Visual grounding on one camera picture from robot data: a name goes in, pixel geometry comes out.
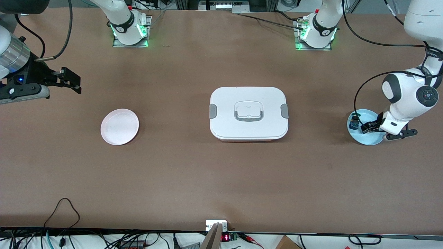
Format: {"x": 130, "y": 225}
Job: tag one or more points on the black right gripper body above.
{"x": 36, "y": 73}

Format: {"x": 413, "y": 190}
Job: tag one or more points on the orange push-button switch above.
{"x": 364, "y": 129}

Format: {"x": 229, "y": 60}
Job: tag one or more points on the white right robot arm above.
{"x": 124, "y": 31}

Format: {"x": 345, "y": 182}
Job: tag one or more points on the light blue round plate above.
{"x": 370, "y": 138}

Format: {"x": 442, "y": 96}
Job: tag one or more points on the pink round plate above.
{"x": 119, "y": 127}

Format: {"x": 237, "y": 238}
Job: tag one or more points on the white lunch box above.
{"x": 249, "y": 131}

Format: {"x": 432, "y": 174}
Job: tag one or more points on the brown cardboard box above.
{"x": 287, "y": 243}

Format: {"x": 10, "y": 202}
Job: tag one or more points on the silver lit device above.
{"x": 225, "y": 6}

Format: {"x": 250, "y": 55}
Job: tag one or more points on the red digit display board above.
{"x": 226, "y": 237}

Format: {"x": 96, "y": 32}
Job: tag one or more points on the small white box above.
{"x": 211, "y": 223}

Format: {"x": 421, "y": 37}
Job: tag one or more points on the grey metal bar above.
{"x": 211, "y": 240}

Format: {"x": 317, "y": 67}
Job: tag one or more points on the green push-button switch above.
{"x": 353, "y": 123}

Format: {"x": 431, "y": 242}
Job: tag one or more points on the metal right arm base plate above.
{"x": 119, "y": 45}

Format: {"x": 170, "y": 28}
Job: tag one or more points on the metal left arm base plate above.
{"x": 301, "y": 47}

